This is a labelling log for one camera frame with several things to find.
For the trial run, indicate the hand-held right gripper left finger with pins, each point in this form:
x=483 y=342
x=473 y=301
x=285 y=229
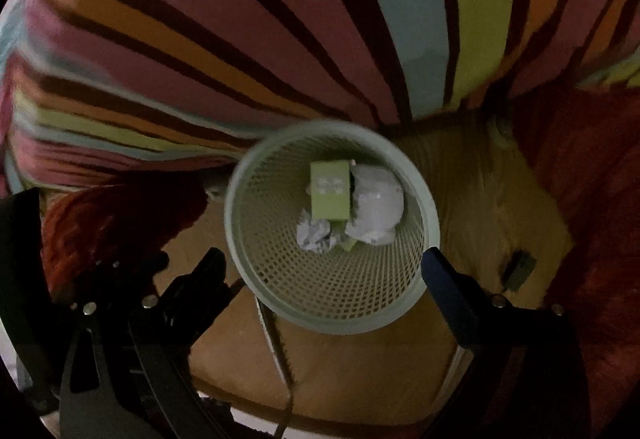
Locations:
x=200 y=299

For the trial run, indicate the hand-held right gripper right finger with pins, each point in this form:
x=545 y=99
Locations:
x=447 y=299

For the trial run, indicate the white mesh waste basket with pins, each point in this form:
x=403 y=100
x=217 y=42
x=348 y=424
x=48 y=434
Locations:
x=325 y=289

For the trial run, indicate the striped bed sheet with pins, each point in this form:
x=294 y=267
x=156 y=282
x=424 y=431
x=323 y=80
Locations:
x=250 y=19

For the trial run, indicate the white plastic packet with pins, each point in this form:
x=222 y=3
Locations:
x=375 y=214

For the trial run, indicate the small dark green object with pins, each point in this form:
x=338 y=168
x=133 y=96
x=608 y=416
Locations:
x=520 y=269

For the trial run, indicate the large green box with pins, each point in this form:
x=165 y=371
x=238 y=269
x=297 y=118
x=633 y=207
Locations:
x=327 y=191

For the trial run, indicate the white paper ball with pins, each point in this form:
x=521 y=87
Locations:
x=315 y=236

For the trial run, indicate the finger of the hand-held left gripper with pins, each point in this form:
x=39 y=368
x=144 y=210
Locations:
x=125 y=276

